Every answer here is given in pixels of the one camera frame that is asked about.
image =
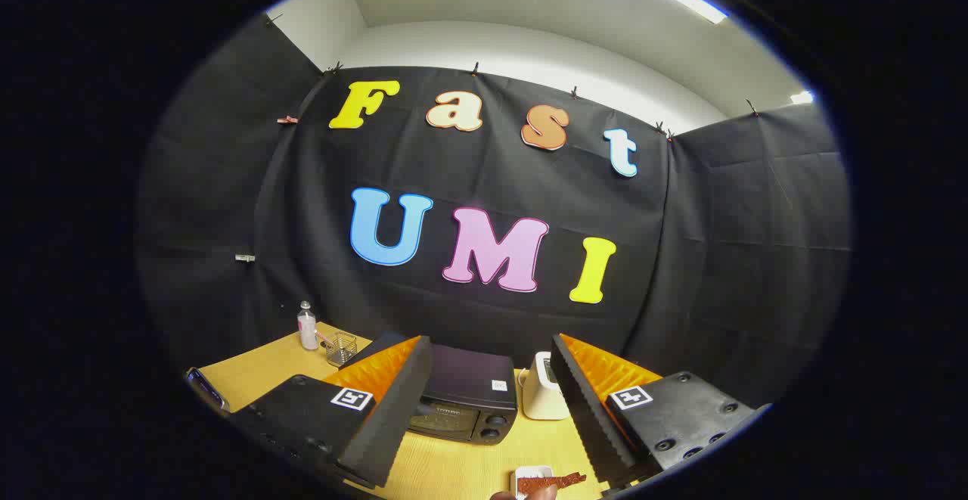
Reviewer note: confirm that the red striped straw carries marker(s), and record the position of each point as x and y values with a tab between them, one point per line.
324	336

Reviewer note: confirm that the white rectangular dish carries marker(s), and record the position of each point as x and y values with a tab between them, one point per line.
529	471

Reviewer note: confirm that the dark smartphone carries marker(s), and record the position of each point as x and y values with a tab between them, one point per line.
206	389

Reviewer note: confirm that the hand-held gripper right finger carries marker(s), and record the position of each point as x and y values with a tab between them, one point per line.
586	409

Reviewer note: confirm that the black toaster oven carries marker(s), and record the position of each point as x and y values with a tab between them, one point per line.
469	379

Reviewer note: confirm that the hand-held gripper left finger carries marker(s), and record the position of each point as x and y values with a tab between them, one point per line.
393	417

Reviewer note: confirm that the clear bottle with red label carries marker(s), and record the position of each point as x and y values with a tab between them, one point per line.
308	333

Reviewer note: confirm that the white bread toaster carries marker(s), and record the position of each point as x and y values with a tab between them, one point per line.
541	398

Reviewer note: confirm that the brown steak piece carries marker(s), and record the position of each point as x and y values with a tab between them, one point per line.
553	481

